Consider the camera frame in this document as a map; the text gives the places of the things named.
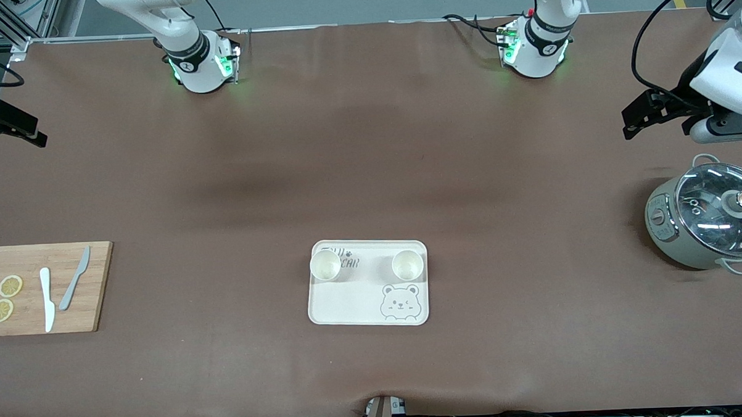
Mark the white IKEA cup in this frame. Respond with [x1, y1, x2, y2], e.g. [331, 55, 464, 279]
[391, 249, 426, 282]
[309, 249, 343, 283]

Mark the glass pot lid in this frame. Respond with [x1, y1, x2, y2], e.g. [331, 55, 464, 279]
[674, 162, 742, 246]

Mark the bamboo cutting board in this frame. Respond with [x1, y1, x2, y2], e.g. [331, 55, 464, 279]
[0, 241, 117, 337]

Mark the grey electric cooking pot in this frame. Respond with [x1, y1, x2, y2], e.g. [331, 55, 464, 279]
[643, 152, 742, 278]

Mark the grey plastic knife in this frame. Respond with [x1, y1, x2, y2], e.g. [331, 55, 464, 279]
[56, 246, 93, 312]

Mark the white plastic knife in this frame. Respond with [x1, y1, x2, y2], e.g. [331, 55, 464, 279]
[39, 267, 56, 334]

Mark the cream bear print tray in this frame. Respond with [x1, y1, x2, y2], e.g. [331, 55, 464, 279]
[305, 236, 431, 330]

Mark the aluminium frame strut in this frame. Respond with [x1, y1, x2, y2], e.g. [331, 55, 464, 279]
[0, 0, 65, 62]

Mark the black left base cable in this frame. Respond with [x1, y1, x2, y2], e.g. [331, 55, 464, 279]
[443, 11, 511, 50]

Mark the black base cable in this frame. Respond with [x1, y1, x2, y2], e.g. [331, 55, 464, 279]
[200, 0, 243, 36]
[443, 11, 511, 50]

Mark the black right base cable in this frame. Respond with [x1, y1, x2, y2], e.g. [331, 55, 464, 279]
[200, 0, 243, 36]

